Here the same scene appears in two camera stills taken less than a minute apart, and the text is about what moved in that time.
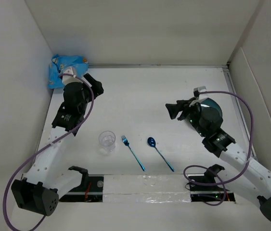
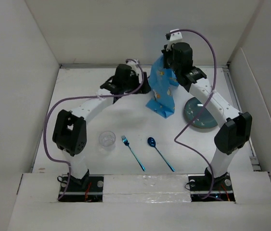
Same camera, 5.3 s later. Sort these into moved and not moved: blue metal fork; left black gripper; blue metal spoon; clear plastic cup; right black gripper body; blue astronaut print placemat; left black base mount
Moved: right black gripper body; blue astronaut print placemat; left black gripper
Not moved: left black base mount; clear plastic cup; blue metal fork; blue metal spoon
